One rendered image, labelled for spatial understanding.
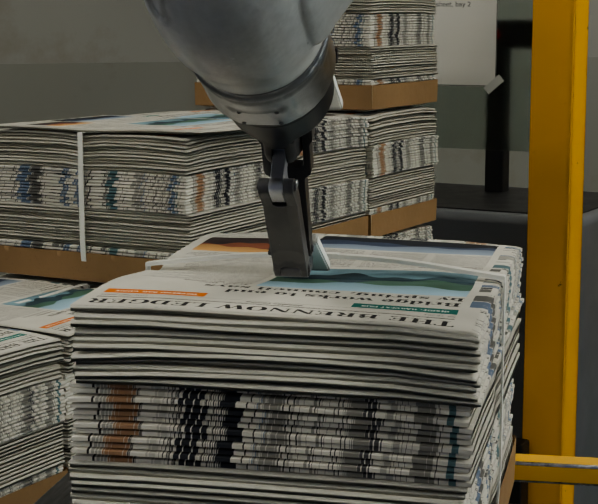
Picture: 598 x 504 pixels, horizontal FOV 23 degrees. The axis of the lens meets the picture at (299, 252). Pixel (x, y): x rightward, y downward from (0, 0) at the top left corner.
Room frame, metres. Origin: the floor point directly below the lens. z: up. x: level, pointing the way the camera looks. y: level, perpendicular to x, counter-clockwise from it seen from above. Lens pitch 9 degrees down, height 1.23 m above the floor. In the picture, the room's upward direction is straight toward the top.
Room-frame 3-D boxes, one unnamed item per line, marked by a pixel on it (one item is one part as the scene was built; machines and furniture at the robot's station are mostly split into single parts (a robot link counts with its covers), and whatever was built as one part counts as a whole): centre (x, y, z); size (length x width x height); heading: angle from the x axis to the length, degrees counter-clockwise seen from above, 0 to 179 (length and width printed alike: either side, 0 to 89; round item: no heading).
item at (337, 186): (2.54, 0.11, 0.95); 0.38 x 0.29 x 0.23; 61
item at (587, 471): (1.34, -0.07, 0.81); 0.43 x 0.03 x 0.02; 80
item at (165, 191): (2.29, 0.26, 0.95); 0.38 x 0.29 x 0.23; 62
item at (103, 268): (2.28, 0.26, 0.86); 0.38 x 0.29 x 0.04; 62
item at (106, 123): (2.28, 0.24, 1.06); 0.37 x 0.29 x 0.01; 62
